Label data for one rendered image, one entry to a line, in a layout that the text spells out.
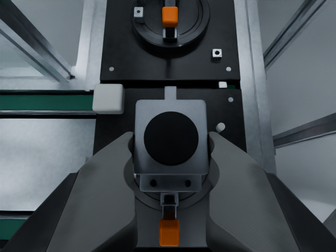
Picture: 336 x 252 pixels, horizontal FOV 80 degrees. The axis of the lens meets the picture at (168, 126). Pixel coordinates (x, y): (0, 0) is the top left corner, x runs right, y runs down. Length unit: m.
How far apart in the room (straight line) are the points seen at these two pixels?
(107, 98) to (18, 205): 0.24
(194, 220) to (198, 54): 0.27
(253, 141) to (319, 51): 0.33
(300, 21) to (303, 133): 0.16
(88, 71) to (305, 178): 0.47
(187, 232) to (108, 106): 0.22
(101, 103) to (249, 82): 0.25
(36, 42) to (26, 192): 0.25
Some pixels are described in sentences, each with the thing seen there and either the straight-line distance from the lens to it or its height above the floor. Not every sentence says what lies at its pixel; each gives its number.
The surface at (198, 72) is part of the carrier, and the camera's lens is 0.36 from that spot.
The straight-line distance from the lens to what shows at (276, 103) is 0.51.
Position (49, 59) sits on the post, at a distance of 0.35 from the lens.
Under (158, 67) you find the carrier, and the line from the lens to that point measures 0.36.
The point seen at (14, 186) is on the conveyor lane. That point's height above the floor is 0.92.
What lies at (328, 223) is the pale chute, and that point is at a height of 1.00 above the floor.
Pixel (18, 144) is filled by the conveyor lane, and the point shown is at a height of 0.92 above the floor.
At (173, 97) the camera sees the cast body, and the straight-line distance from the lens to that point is 0.17.
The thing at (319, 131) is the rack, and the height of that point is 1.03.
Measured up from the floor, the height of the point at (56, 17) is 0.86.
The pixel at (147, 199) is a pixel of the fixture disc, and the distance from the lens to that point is 0.30.
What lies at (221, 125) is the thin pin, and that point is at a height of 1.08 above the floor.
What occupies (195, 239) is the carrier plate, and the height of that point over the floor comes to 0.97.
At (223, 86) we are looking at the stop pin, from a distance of 0.36.
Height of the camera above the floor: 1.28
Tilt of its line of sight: 76 degrees down
